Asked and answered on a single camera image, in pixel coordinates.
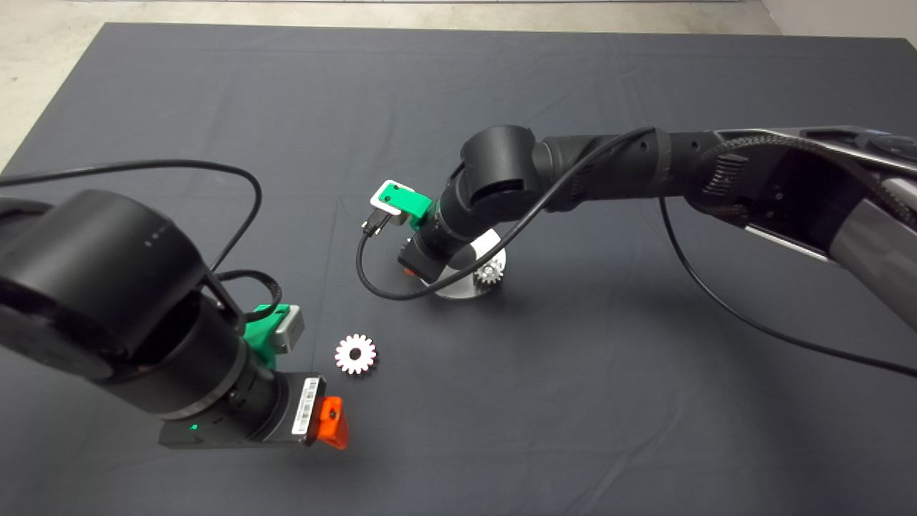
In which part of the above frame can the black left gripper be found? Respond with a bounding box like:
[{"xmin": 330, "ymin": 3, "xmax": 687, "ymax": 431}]
[{"xmin": 158, "ymin": 373, "xmax": 350, "ymax": 451}]

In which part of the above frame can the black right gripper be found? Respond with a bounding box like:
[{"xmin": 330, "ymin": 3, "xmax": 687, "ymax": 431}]
[{"xmin": 398, "ymin": 236, "xmax": 474, "ymax": 284}]

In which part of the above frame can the larger steel gear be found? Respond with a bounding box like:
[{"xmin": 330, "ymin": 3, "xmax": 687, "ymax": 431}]
[{"xmin": 334, "ymin": 333, "xmax": 378, "ymax": 376}]

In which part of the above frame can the round metal plate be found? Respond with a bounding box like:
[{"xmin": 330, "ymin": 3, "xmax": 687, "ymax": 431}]
[{"xmin": 424, "ymin": 229, "xmax": 507, "ymax": 300}]

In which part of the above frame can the dark grey table cloth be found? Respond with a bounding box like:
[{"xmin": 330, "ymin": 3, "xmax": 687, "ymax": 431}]
[{"xmin": 0, "ymin": 24, "xmax": 917, "ymax": 516}]

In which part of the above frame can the thin black right camera cable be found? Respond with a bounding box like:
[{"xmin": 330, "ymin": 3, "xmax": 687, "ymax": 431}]
[{"xmin": 356, "ymin": 128, "xmax": 917, "ymax": 378}]

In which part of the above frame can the thin black camera cable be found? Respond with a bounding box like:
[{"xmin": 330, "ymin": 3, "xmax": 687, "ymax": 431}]
[
  {"xmin": 0, "ymin": 159, "xmax": 284, "ymax": 320},
  {"xmin": 356, "ymin": 128, "xmax": 917, "ymax": 378}
]

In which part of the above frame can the green right camera mount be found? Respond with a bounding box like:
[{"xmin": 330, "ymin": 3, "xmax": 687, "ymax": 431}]
[{"xmin": 378, "ymin": 183, "xmax": 435, "ymax": 224}]

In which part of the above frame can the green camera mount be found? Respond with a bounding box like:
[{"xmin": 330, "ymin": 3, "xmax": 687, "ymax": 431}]
[
  {"xmin": 378, "ymin": 183, "xmax": 435, "ymax": 224},
  {"xmin": 245, "ymin": 304, "xmax": 293, "ymax": 370}
]

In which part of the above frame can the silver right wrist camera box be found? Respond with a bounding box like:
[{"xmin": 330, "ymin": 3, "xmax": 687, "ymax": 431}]
[{"xmin": 369, "ymin": 179, "xmax": 416, "ymax": 228}]

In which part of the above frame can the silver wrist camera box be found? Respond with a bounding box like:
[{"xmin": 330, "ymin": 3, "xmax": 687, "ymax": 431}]
[
  {"xmin": 272, "ymin": 308, "xmax": 306, "ymax": 354},
  {"xmin": 369, "ymin": 179, "xmax": 416, "ymax": 228}
]

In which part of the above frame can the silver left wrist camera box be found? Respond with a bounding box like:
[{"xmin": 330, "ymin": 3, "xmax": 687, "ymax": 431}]
[{"xmin": 272, "ymin": 308, "xmax": 306, "ymax": 354}]

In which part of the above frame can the green left camera mount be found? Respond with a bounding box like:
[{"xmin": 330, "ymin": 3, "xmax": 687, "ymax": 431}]
[{"xmin": 245, "ymin": 304, "xmax": 293, "ymax": 370}]

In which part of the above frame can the thin black left camera cable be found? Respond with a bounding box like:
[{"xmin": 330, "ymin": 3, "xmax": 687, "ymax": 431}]
[{"xmin": 0, "ymin": 159, "xmax": 284, "ymax": 320}]

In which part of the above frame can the black braided cable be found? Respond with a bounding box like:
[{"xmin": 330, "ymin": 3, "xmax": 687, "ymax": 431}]
[{"xmin": 706, "ymin": 133, "xmax": 917, "ymax": 226}]

